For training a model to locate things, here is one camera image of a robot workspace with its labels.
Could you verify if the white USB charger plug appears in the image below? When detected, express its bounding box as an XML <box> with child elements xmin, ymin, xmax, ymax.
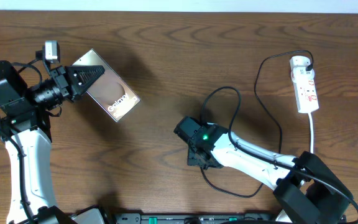
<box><xmin>291</xmin><ymin>66</ymin><xmax>315</xmax><ymax>83</ymax></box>

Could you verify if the Galaxy S25 Ultra smartphone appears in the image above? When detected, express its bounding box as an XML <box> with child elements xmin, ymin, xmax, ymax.
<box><xmin>73</xmin><ymin>49</ymin><xmax>140</xmax><ymax>122</ymax></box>

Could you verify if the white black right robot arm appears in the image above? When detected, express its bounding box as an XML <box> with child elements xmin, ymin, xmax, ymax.
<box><xmin>174</xmin><ymin>116</ymin><xmax>352</xmax><ymax>223</ymax></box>

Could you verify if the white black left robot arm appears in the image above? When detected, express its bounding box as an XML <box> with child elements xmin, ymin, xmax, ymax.
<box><xmin>0</xmin><ymin>60</ymin><xmax>111</xmax><ymax>223</ymax></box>

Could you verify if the white power strip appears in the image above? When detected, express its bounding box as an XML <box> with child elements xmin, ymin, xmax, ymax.
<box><xmin>290</xmin><ymin>55</ymin><xmax>319</xmax><ymax>114</ymax></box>

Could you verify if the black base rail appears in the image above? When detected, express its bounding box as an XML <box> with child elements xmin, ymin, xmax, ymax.
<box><xmin>113</xmin><ymin>213</ymin><xmax>275</xmax><ymax>224</ymax></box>

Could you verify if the black USB charging cable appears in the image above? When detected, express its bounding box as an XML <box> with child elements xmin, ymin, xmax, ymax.
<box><xmin>199</xmin><ymin>49</ymin><xmax>314</xmax><ymax>199</ymax></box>

